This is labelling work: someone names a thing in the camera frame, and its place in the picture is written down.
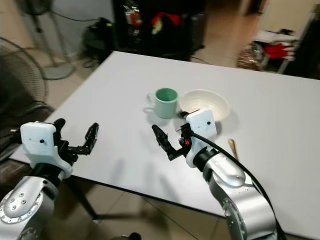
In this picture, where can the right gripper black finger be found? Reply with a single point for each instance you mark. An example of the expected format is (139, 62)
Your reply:
(183, 115)
(161, 137)

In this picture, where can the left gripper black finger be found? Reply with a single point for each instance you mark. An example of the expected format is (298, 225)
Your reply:
(93, 134)
(59, 123)

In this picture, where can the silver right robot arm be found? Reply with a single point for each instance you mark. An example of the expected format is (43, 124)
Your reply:
(235, 195)

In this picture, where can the green ceramic mug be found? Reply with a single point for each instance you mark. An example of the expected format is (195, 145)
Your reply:
(166, 103)

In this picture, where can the white ceramic bowl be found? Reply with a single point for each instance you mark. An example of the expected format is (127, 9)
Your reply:
(205, 101)

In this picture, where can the tan wooden utensil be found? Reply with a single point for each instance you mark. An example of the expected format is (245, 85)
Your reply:
(233, 149)

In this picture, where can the black table leg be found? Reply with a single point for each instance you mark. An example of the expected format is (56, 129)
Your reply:
(82, 200)

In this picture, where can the large black floor fan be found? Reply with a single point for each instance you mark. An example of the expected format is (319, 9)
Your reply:
(20, 85)

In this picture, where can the brown patterned basket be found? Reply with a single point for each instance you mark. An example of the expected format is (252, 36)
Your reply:
(249, 59)

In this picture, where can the black shelf cabinet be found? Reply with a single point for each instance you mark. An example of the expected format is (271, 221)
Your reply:
(140, 35)

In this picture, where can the black bag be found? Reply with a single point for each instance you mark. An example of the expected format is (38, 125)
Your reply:
(99, 37)

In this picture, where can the red and yellow toy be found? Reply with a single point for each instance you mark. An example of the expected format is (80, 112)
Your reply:
(164, 22)

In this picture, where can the dark robot foot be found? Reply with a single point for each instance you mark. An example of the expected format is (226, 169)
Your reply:
(128, 236)

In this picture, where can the red cloth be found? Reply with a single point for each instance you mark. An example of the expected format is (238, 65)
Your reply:
(278, 51)

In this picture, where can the white low side table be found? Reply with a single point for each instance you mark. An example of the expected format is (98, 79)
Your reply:
(277, 37)

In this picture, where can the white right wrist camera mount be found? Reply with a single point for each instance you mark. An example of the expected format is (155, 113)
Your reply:
(202, 127)

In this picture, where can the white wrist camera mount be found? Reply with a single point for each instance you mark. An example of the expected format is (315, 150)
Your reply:
(202, 127)
(40, 142)

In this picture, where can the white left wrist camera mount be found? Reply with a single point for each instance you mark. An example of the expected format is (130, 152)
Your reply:
(40, 142)

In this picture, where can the grey pedestal fan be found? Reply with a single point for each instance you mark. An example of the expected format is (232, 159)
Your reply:
(55, 62)

